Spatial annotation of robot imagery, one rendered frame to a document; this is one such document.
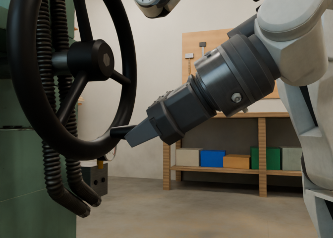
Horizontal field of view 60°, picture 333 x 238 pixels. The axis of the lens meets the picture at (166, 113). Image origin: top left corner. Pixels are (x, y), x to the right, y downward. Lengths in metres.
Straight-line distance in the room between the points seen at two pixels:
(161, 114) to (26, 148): 0.32
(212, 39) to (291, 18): 3.55
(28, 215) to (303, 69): 0.52
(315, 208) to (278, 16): 0.62
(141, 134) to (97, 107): 3.92
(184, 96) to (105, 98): 3.93
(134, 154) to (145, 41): 1.59
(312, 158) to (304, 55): 0.48
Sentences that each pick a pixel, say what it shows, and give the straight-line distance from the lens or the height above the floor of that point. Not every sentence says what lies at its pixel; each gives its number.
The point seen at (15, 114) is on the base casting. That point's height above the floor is 0.74.
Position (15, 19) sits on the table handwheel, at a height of 0.82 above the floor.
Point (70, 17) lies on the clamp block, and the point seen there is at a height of 0.91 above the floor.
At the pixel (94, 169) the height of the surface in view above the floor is 0.61.
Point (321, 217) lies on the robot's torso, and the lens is 0.90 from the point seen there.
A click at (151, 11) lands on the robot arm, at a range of 0.99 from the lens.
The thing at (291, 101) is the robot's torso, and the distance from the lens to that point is 0.82.
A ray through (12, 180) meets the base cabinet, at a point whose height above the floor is 0.62.
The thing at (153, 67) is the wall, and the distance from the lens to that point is 4.03.
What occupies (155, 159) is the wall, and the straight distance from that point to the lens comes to 3.96.
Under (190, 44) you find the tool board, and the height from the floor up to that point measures 1.79.
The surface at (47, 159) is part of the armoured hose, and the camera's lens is 0.45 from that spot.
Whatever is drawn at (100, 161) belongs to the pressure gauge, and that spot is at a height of 0.63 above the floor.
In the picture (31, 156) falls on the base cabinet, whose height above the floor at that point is 0.66.
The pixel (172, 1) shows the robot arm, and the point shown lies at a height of 1.11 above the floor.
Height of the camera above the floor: 0.71
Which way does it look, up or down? 3 degrees up
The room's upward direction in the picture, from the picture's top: straight up
